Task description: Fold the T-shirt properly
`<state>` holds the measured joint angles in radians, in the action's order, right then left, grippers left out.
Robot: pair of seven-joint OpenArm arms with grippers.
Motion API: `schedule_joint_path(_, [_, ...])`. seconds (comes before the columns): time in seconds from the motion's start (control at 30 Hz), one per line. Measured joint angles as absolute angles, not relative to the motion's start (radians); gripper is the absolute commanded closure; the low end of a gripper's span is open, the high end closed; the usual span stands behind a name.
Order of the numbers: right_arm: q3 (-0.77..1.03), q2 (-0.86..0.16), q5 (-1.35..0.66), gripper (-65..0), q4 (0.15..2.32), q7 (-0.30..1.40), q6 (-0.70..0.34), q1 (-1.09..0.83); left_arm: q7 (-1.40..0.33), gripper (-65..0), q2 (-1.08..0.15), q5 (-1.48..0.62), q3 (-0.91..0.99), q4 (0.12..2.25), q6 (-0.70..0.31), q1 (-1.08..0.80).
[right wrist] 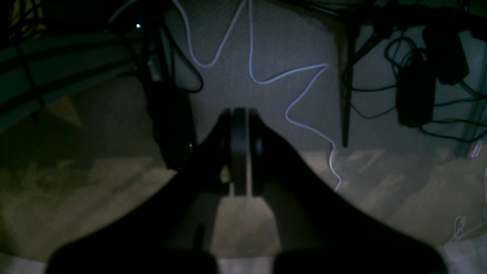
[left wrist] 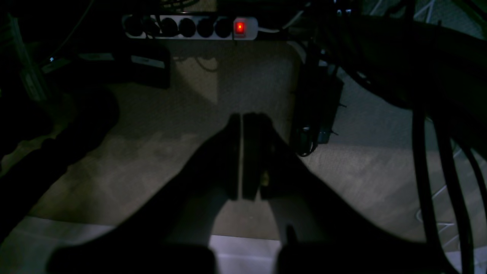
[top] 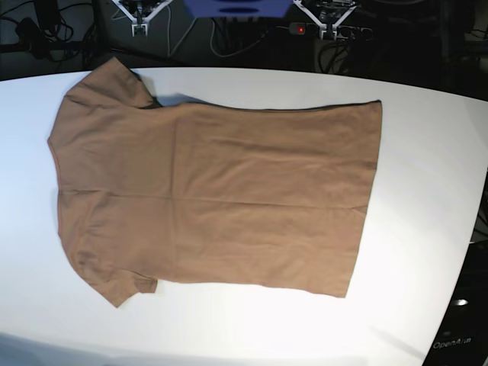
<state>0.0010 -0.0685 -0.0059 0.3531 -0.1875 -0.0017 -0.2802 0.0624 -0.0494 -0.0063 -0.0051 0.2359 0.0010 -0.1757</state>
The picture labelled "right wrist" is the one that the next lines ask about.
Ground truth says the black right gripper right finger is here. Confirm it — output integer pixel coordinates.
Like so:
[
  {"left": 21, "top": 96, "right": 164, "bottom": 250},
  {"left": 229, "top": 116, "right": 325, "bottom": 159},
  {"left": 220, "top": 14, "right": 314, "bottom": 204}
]
[{"left": 249, "top": 109, "right": 449, "bottom": 274}]

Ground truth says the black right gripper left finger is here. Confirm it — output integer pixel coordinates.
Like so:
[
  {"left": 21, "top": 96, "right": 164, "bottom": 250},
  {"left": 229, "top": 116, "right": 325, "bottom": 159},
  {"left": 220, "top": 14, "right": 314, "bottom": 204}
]
[{"left": 46, "top": 109, "right": 231, "bottom": 274}]

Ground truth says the black power adapter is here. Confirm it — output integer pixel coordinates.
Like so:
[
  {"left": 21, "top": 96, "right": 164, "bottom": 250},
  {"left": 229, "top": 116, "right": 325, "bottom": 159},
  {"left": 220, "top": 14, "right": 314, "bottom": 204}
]
[{"left": 396, "top": 50, "right": 436, "bottom": 128}]

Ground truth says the black table leg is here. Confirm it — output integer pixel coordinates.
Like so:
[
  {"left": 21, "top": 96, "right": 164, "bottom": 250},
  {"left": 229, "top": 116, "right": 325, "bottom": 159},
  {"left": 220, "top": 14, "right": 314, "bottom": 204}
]
[{"left": 342, "top": 18, "right": 360, "bottom": 148}]

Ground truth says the white cable on floor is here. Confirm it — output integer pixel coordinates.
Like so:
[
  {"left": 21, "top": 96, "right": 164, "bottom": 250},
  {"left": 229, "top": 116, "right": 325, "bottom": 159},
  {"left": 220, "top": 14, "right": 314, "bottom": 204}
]
[{"left": 173, "top": 0, "right": 342, "bottom": 191}]

